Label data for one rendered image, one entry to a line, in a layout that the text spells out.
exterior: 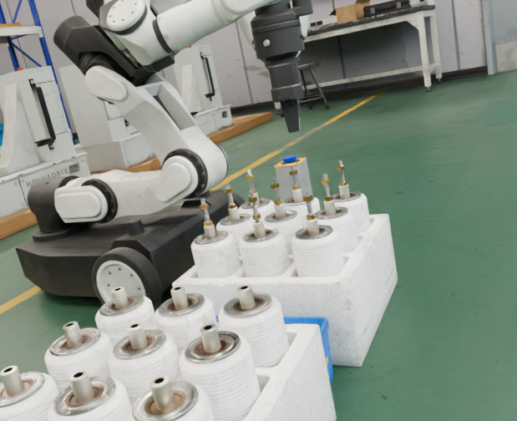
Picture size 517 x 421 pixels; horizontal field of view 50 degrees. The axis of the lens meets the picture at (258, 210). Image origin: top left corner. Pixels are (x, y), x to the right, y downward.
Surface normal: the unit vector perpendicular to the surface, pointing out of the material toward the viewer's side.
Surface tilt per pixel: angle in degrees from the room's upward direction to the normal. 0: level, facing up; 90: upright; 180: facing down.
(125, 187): 90
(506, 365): 0
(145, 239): 45
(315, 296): 90
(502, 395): 0
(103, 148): 90
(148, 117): 114
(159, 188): 90
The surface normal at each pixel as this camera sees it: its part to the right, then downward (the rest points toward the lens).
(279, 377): -0.19, -0.95
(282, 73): -0.08, 0.28
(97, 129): -0.43, 0.32
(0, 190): 0.88, -0.05
